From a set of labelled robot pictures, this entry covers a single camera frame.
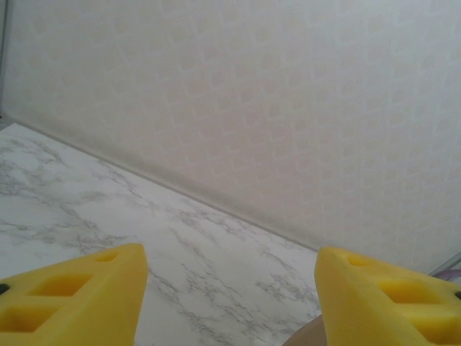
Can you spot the aluminium frame post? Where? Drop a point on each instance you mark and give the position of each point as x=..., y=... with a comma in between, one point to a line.
x=3, y=54

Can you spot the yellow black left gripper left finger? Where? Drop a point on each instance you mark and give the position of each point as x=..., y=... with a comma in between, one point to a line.
x=90, y=310

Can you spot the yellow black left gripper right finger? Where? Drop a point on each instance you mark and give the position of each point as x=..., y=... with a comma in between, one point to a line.
x=360, y=306

